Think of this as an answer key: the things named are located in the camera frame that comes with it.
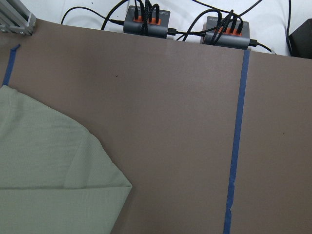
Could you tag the aluminium frame post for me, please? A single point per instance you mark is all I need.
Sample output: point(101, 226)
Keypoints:
point(16, 18)

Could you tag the right grey USB hub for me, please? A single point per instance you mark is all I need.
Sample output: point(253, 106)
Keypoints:
point(231, 39)

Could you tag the olive green long-sleeve shirt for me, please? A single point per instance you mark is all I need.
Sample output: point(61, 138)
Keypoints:
point(55, 176)

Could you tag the black box with label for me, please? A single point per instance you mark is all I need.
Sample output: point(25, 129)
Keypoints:
point(301, 40)

